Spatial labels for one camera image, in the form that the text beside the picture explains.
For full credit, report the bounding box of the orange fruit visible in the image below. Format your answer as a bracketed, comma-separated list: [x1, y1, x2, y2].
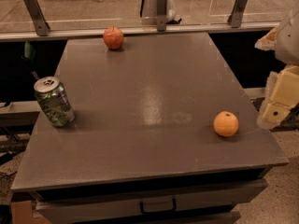
[213, 111, 239, 137]

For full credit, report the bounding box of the left metal bracket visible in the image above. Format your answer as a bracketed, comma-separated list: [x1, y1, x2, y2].
[23, 0, 50, 36]

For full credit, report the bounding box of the red apple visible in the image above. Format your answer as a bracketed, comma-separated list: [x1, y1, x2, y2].
[103, 27, 124, 49]

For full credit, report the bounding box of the metal bracket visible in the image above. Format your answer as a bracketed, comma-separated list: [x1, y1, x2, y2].
[23, 0, 50, 36]
[156, 0, 167, 32]
[227, 0, 248, 28]

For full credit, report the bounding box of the grey drawer with handle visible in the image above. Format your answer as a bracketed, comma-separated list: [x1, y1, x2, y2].
[36, 178, 267, 224]

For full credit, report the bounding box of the middle metal bracket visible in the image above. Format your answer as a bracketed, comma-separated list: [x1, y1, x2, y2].
[156, 0, 167, 32]

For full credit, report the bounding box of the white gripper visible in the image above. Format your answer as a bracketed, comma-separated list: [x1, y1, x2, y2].
[254, 3, 299, 130]

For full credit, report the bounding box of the green soda can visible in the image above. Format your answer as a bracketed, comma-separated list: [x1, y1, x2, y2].
[34, 77, 75, 127]

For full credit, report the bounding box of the right metal bracket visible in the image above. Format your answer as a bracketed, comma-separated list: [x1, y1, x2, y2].
[227, 0, 248, 28]

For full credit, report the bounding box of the cardboard box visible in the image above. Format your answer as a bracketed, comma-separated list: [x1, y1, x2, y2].
[10, 201, 51, 224]

